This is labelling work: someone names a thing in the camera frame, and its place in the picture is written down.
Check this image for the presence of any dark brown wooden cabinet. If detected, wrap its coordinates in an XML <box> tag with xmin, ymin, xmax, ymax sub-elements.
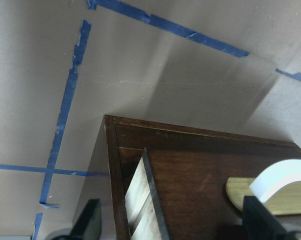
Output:
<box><xmin>76</xmin><ymin>115</ymin><xmax>301</xmax><ymax>240</ymax></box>

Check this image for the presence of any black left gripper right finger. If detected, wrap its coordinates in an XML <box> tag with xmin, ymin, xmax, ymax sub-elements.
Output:
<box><xmin>242</xmin><ymin>196</ymin><xmax>289</xmax><ymax>240</ymax></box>

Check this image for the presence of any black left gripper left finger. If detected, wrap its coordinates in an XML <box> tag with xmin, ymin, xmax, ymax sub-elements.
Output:
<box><xmin>69</xmin><ymin>198</ymin><xmax>102</xmax><ymax>240</ymax></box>

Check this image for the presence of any wooden drawer with white handle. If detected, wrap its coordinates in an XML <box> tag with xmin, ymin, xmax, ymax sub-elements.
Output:
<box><xmin>119</xmin><ymin>146</ymin><xmax>301</xmax><ymax>240</ymax></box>

